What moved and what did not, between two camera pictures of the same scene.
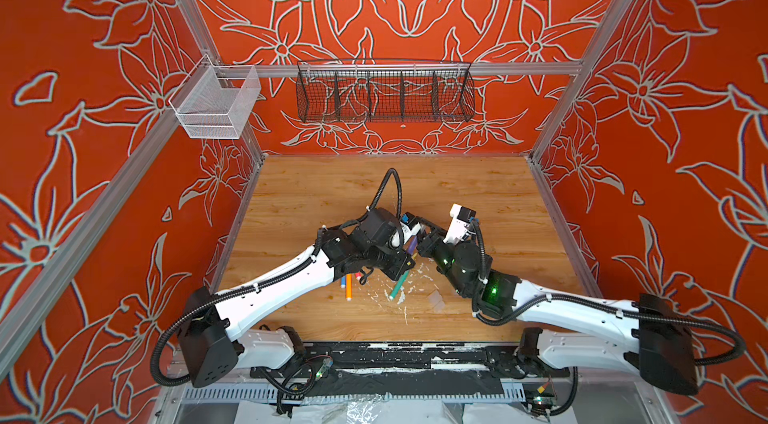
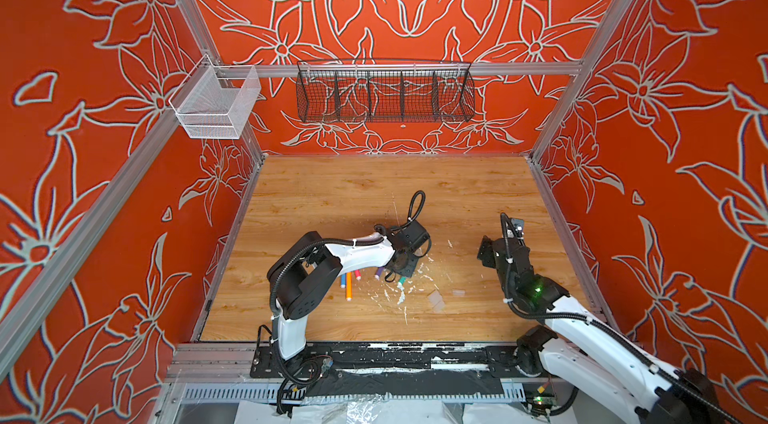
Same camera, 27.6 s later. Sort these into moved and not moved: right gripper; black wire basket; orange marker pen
Moved: right gripper
Not moved: orange marker pen; black wire basket
